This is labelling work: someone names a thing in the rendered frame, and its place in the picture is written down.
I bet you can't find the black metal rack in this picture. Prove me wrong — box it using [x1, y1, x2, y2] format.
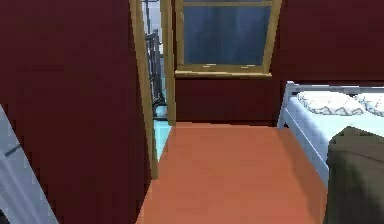
[143, 0, 168, 118]

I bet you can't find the wood framed window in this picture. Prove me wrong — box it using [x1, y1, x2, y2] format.
[173, 0, 283, 79]

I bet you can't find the white bed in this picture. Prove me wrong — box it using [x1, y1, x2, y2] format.
[277, 80, 384, 188]

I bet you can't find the white pillow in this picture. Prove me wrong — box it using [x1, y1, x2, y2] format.
[355, 93, 384, 117]
[297, 91, 367, 117]

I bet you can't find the olive green blanket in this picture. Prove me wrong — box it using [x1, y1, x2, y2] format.
[323, 126, 384, 224]

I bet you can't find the wooden doorway frame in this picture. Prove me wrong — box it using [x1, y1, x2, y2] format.
[129, 0, 177, 180]

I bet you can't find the black door handle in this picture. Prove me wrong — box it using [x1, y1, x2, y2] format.
[4, 145, 22, 158]

